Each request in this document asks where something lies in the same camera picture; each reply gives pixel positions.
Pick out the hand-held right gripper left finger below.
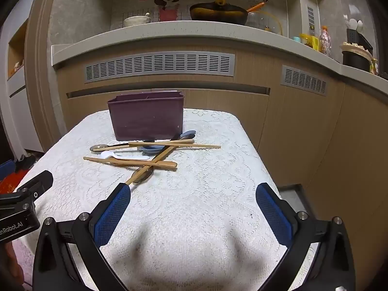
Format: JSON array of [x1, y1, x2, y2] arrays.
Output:
[[33, 183, 131, 291]]

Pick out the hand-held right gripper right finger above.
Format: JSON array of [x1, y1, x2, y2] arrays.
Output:
[[255, 183, 356, 291]]

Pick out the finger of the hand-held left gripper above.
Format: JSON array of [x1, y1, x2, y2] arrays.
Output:
[[0, 170, 54, 220], [0, 160, 16, 179]]

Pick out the wooden chopstick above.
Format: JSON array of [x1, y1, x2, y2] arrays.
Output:
[[83, 156, 178, 170], [125, 141, 184, 186], [128, 141, 221, 150]]

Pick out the white plastic spoon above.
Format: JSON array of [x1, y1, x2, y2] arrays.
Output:
[[100, 151, 151, 161]]

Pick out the dark grey spoon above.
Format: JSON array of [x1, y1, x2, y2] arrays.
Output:
[[140, 145, 167, 154], [170, 130, 196, 142]]

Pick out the purple plastic utensil holder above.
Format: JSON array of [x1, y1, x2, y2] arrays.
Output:
[[107, 90, 185, 141]]

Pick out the red door mat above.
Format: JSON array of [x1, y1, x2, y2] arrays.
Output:
[[0, 170, 29, 195]]

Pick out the white storage cabinet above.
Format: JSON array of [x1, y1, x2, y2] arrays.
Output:
[[0, 18, 46, 155]]

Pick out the white lace tablecloth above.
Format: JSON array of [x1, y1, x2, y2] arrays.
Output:
[[18, 108, 319, 291]]

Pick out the wooden kitchen cabinet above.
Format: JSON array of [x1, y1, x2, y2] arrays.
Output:
[[56, 47, 388, 291]]

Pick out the short grey vent grille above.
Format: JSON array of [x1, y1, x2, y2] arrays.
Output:
[[280, 65, 328, 96]]

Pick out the long grey vent grille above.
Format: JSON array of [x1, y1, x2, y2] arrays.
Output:
[[84, 53, 235, 83]]

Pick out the black pot cream contents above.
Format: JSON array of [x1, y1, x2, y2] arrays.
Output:
[[339, 42, 374, 73]]

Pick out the yellow container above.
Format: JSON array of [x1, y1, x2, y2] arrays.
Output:
[[300, 33, 321, 51]]

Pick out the pale stone kitchen countertop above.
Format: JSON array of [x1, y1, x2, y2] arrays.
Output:
[[51, 21, 388, 90]]

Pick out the clear bottle orange cap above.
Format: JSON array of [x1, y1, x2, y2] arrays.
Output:
[[320, 26, 332, 57]]

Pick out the white bowl with pestle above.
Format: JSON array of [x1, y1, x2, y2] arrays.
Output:
[[123, 13, 152, 28]]

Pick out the glass pot lid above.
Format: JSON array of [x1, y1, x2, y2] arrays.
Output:
[[247, 10, 284, 35]]

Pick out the black utensil rack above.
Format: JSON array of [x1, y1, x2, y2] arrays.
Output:
[[347, 28, 373, 53]]

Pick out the black wok yellow handle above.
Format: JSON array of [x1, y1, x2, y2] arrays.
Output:
[[189, 0, 249, 26]]

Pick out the cartoon woman wall sticker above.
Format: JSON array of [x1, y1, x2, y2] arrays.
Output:
[[153, 0, 182, 22]]

